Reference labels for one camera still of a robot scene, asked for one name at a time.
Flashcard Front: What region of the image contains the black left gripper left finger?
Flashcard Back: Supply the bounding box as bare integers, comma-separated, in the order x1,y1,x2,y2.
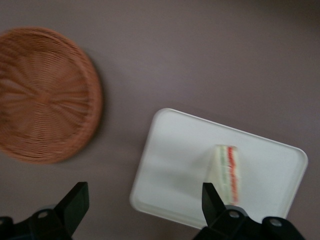
29,181,90,240

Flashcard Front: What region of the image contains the cream rectangular tray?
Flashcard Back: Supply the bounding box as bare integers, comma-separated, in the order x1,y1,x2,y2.
129,107,309,230

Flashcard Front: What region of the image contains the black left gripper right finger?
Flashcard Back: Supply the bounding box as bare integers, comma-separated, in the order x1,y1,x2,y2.
197,182,261,240

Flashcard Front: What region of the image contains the brown round wicker basket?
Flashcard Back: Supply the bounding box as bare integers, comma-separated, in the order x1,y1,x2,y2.
0,26,104,165

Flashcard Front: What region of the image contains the triangular sandwich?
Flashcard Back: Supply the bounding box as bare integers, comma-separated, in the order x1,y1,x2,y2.
204,144,243,207

